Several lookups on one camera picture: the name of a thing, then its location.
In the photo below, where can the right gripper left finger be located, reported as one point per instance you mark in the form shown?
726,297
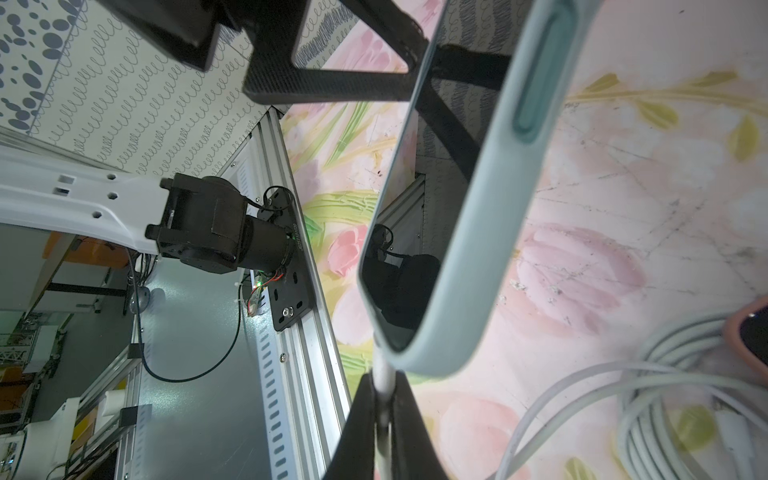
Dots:
354,457

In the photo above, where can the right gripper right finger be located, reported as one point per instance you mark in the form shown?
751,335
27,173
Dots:
412,452

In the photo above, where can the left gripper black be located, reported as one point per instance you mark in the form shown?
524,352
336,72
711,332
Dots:
187,31

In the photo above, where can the phone with green case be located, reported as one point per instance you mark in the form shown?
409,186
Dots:
486,100

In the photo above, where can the phone with pink case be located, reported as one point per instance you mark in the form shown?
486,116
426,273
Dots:
745,333

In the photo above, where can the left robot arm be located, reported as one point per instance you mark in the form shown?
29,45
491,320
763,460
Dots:
79,80

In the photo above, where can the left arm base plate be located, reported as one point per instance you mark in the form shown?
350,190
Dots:
290,289

